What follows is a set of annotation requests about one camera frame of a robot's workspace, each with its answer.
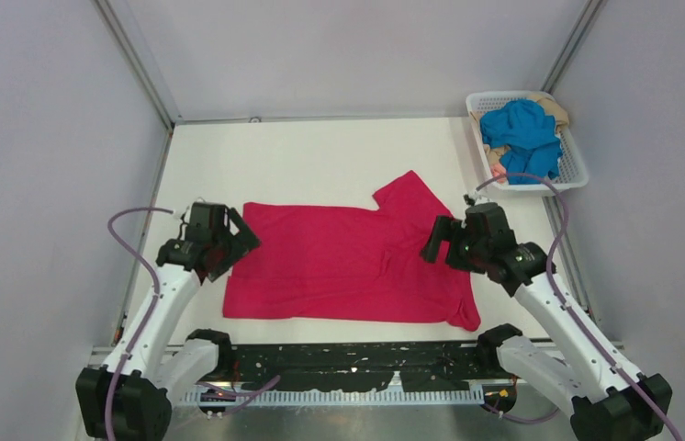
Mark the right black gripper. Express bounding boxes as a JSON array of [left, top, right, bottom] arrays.
[[420, 216, 488, 277]]

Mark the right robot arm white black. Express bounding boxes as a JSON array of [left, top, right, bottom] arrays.
[[421, 202, 672, 440]]

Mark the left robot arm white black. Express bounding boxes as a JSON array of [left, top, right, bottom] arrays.
[[75, 200, 261, 440]]

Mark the salmon pink t shirt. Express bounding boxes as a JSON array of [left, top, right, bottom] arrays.
[[490, 163, 508, 184]]

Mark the beige t shirt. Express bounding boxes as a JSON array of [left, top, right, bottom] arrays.
[[471, 94, 569, 169]]

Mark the blue t shirt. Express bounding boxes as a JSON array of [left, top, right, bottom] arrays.
[[480, 98, 563, 185]]

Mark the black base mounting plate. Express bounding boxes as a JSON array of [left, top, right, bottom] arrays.
[[206, 340, 511, 392]]

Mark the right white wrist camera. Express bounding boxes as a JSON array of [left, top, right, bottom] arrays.
[[463, 192, 491, 207]]

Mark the aluminium frame rail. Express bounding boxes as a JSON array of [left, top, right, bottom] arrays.
[[81, 344, 639, 389]]

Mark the white slotted cable duct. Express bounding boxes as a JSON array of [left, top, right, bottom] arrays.
[[104, 388, 489, 408]]

